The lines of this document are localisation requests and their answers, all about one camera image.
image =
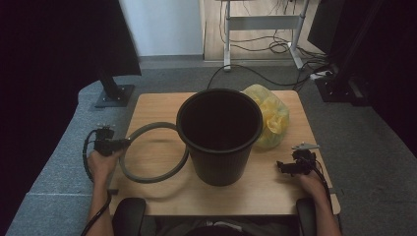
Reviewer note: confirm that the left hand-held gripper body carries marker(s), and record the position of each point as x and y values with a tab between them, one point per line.
105	144

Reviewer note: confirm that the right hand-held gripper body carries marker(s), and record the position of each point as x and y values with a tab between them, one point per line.
306	162

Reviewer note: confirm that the yellow plastic trash bag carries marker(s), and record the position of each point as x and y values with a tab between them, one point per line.
273	118

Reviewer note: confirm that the black plastic trash bin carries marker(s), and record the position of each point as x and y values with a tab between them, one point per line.
216	164

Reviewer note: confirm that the person's left hand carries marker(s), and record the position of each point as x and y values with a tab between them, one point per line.
101	167

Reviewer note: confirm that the person's right hand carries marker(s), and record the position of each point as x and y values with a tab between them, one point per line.
314	188

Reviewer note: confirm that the black chair armrest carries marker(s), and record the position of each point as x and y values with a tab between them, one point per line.
305	213
129	216

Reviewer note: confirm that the black floor stand base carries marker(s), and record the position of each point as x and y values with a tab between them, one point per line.
341	90

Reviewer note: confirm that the person's dark clothing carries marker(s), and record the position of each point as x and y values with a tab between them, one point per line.
226	227

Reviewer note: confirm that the white power strip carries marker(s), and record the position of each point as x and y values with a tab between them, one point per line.
319	75

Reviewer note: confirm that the grey table edge bracket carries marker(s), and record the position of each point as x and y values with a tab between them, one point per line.
331	190
113	191

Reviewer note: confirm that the black stand with base plate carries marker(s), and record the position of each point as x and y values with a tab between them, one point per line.
113	93

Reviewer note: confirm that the white metal desk frame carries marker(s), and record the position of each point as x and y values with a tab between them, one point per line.
262	23

